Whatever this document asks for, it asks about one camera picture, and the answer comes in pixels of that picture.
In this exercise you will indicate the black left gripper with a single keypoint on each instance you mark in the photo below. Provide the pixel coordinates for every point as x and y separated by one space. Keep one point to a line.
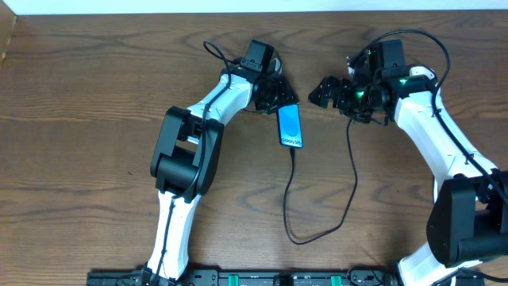
271 94

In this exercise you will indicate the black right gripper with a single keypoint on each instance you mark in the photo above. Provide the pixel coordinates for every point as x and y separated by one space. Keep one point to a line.
342 94

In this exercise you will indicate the blue samsung galaxy phone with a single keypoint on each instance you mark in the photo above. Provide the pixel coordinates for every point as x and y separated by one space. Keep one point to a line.
289 126

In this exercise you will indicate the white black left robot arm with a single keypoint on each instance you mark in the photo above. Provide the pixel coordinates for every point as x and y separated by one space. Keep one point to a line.
185 159

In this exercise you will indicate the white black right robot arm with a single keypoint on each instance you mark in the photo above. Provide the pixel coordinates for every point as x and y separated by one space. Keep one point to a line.
468 223

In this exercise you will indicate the white usb wall charger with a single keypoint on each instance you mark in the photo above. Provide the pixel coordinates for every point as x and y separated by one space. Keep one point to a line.
419 69

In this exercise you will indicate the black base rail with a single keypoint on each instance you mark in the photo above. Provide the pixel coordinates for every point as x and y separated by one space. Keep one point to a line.
212 277

